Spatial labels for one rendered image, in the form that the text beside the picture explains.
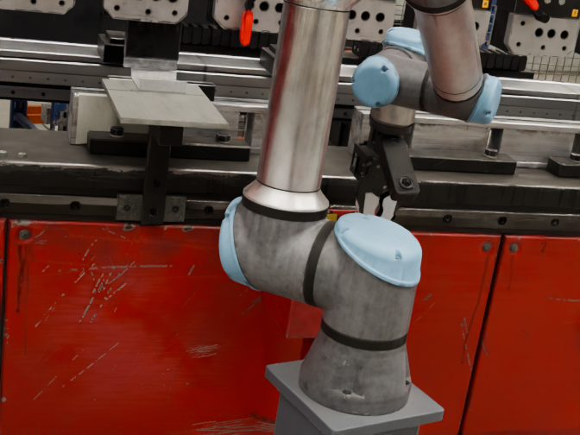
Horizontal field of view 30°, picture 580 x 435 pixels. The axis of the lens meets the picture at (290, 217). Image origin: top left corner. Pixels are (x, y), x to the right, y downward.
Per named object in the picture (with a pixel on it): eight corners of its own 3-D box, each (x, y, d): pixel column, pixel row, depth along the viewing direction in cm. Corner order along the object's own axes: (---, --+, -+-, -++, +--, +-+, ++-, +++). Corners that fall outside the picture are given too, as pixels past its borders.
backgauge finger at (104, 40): (112, 80, 204) (114, 54, 202) (97, 51, 227) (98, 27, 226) (174, 85, 208) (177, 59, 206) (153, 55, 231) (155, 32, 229)
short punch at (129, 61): (123, 67, 199) (128, 16, 196) (122, 66, 201) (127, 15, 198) (177, 72, 202) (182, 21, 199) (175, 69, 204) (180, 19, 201)
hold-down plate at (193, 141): (89, 154, 196) (91, 138, 195) (86, 145, 200) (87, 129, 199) (249, 161, 205) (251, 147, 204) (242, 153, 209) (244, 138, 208)
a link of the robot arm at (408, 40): (377, 30, 173) (394, 22, 180) (364, 95, 177) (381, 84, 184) (424, 42, 170) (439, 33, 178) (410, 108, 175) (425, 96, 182)
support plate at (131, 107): (120, 122, 175) (120, 117, 175) (101, 83, 198) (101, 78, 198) (228, 129, 180) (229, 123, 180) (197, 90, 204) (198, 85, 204)
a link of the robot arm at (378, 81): (420, 70, 160) (441, 55, 170) (349, 54, 164) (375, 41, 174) (412, 120, 163) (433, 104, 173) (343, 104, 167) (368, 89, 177)
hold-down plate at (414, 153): (379, 168, 213) (381, 154, 212) (369, 160, 217) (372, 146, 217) (515, 175, 222) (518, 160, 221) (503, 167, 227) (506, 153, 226)
